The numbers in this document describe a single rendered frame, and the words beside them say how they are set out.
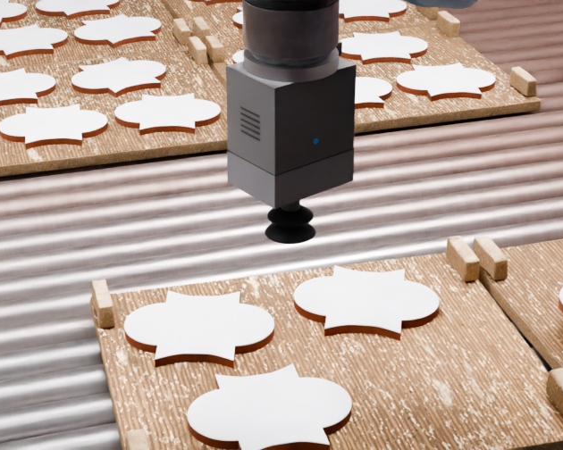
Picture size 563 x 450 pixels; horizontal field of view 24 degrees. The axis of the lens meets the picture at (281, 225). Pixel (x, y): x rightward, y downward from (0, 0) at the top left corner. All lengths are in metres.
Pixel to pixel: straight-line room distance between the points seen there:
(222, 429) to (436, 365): 0.23
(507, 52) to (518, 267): 0.73
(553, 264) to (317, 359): 0.32
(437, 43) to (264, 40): 1.11
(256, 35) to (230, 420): 0.36
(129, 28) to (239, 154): 1.09
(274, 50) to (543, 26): 1.29
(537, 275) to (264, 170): 0.48
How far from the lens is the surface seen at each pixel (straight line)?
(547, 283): 1.42
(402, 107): 1.84
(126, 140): 1.74
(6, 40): 2.11
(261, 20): 1.00
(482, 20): 2.26
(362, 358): 1.27
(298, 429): 1.16
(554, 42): 2.20
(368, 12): 2.20
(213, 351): 1.26
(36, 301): 1.42
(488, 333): 1.32
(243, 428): 1.16
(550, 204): 1.63
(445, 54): 2.05
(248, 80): 1.02
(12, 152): 1.73
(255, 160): 1.04
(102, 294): 1.33
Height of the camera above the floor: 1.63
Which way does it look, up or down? 28 degrees down
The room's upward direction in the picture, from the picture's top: straight up
